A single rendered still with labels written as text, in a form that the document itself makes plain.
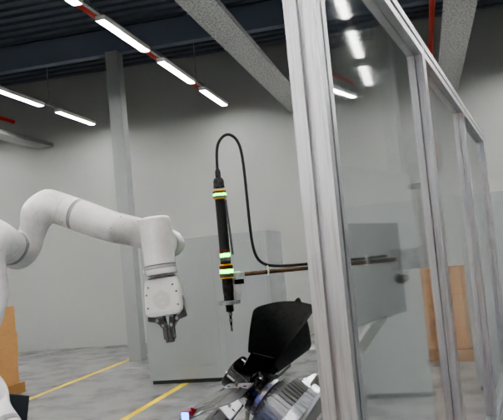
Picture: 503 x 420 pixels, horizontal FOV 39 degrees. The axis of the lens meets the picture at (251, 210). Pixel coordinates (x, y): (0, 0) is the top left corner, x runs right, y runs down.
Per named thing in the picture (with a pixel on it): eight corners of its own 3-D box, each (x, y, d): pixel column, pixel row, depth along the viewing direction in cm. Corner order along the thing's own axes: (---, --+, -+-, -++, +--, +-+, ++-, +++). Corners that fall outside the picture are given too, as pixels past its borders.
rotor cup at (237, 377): (278, 377, 240) (249, 352, 245) (271, 374, 227) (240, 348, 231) (251, 412, 239) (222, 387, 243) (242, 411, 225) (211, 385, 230)
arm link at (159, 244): (155, 267, 197) (138, 267, 188) (148, 220, 199) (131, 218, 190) (182, 262, 195) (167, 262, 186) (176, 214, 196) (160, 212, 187)
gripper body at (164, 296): (138, 276, 188) (144, 318, 187) (175, 270, 186) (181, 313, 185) (147, 276, 195) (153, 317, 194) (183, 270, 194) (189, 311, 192)
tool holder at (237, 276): (243, 302, 232) (241, 272, 233) (248, 302, 226) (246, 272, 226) (216, 304, 230) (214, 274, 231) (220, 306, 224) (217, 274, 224)
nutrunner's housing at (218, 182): (235, 311, 230) (221, 170, 233) (236, 312, 226) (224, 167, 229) (222, 312, 229) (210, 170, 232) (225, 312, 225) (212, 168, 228)
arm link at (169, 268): (138, 267, 188) (140, 279, 187) (170, 262, 186) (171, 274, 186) (148, 267, 196) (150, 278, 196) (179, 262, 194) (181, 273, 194)
